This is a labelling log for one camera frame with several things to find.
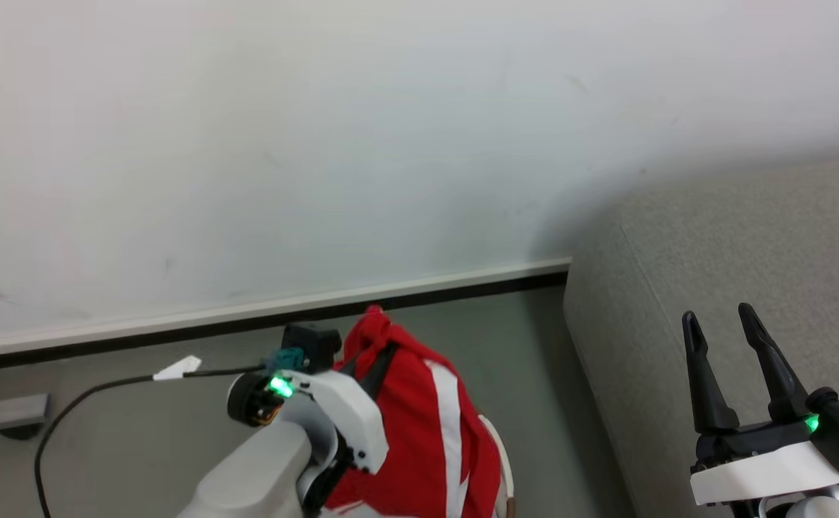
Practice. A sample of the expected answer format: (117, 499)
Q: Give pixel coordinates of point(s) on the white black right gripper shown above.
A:
(758, 460)

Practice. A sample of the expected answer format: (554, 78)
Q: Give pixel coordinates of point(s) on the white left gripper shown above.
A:
(344, 410)

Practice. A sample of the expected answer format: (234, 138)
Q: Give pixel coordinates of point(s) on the red garment with white stripe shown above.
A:
(419, 439)

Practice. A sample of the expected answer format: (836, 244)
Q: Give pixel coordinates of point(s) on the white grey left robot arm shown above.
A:
(254, 475)

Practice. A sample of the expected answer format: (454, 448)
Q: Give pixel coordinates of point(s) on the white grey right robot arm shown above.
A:
(801, 508)

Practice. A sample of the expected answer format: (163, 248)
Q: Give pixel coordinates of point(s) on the white laundry basket rim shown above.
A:
(504, 460)

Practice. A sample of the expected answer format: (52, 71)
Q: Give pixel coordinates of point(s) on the grey fabric sofa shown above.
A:
(722, 273)

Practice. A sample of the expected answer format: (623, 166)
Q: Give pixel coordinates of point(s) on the grey flat furniture foot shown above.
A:
(2, 414)

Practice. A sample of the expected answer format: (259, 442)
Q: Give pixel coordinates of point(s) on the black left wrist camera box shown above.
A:
(311, 347)

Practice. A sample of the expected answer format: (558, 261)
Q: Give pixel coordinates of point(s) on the white black wall baseboard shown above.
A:
(261, 316)

